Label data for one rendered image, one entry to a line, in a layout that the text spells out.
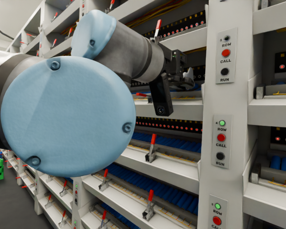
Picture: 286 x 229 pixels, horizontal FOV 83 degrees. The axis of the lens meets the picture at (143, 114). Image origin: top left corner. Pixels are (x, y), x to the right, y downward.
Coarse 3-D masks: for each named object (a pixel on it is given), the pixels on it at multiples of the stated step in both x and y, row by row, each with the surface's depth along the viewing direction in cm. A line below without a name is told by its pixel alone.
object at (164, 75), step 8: (160, 80) 39; (152, 88) 41; (160, 88) 40; (168, 88) 41; (152, 96) 42; (160, 96) 41; (168, 96) 41; (160, 104) 42; (168, 104) 41; (160, 112) 43; (168, 112) 42
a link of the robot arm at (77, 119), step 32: (0, 64) 12; (32, 64) 13; (64, 64) 11; (96, 64) 11; (0, 96) 11; (32, 96) 10; (64, 96) 11; (96, 96) 11; (128, 96) 12; (0, 128) 12; (32, 128) 10; (64, 128) 11; (96, 128) 11; (128, 128) 12; (32, 160) 11; (64, 160) 11; (96, 160) 12
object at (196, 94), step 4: (172, 92) 53; (176, 92) 51; (180, 92) 50; (184, 92) 49; (188, 92) 48; (192, 92) 47; (196, 92) 47; (200, 92) 46; (136, 96) 63; (140, 96) 62; (172, 96) 52; (176, 96) 51; (180, 96) 50; (184, 96) 50; (188, 96) 48; (192, 96) 48; (196, 96) 47; (200, 96) 46
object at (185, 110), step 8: (200, 80) 59; (136, 88) 81; (144, 88) 77; (136, 104) 57; (144, 104) 54; (152, 104) 52; (176, 104) 46; (184, 104) 44; (192, 104) 43; (200, 104) 41; (136, 112) 58; (144, 112) 55; (152, 112) 53; (176, 112) 46; (184, 112) 45; (192, 112) 43; (200, 112) 42; (200, 120) 42
